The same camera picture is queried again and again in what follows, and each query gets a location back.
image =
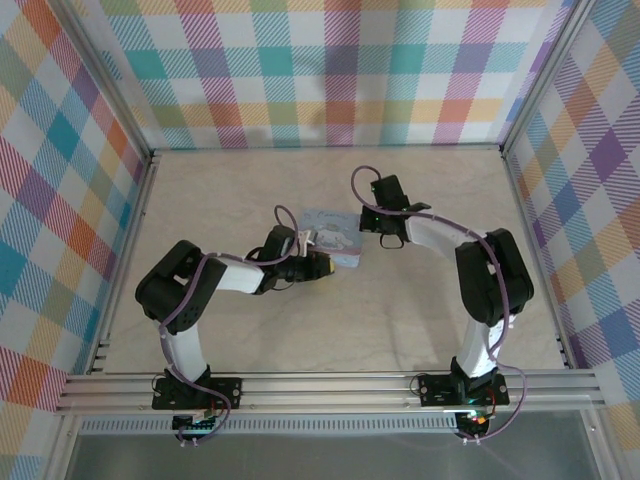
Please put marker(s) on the light blue pouch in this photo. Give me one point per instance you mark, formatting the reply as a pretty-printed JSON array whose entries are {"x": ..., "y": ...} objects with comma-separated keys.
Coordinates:
[{"x": 342, "y": 250}]

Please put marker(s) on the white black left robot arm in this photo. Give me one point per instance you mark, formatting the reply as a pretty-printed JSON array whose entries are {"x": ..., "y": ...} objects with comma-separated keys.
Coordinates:
[{"x": 182, "y": 350}]

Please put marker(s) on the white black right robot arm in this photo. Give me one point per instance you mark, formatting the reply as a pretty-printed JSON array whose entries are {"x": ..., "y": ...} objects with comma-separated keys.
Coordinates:
[{"x": 480, "y": 350}]

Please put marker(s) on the grey metal panel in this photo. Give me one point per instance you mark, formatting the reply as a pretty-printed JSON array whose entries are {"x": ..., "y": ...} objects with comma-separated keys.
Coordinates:
[{"x": 325, "y": 457}]

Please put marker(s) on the aluminium frame rear bar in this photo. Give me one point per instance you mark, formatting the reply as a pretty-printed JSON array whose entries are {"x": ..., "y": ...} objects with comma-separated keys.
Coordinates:
[{"x": 325, "y": 148}]

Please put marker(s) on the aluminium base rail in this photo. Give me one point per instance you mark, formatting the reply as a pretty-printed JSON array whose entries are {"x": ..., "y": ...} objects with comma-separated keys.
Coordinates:
[{"x": 325, "y": 387}]

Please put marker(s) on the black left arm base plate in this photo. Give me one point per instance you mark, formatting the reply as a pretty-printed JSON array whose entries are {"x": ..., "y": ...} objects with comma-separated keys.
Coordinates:
[{"x": 227, "y": 392}]

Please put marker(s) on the aluminium frame side bar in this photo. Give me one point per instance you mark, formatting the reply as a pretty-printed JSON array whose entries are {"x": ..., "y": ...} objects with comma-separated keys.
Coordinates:
[{"x": 129, "y": 250}]

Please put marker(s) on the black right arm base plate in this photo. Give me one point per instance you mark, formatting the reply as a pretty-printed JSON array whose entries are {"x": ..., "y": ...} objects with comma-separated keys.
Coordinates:
[{"x": 432, "y": 390}]

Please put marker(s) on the aluminium frame post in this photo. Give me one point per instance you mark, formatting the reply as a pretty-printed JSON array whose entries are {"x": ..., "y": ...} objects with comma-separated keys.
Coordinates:
[
  {"x": 106, "y": 75},
  {"x": 545, "y": 75}
]

